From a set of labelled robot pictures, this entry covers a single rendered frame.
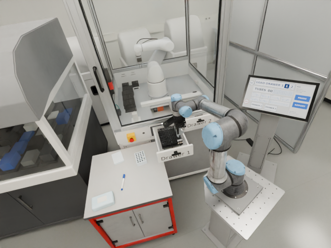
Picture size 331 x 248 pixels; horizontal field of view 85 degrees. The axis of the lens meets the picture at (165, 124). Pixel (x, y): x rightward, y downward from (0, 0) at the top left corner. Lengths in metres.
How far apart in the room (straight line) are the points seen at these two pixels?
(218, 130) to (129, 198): 0.86
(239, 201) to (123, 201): 0.78
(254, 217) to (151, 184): 0.71
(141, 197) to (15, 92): 1.00
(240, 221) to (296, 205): 1.19
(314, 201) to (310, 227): 0.31
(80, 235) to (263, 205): 1.77
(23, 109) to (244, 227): 1.46
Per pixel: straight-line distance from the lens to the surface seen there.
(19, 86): 1.30
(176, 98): 1.22
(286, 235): 2.25
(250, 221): 1.34
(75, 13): 1.32
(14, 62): 1.34
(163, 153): 1.41
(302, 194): 2.55
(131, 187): 1.47
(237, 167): 1.22
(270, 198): 1.45
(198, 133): 1.87
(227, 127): 0.85
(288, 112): 1.79
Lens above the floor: 1.95
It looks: 38 degrees down
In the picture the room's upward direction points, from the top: 8 degrees counter-clockwise
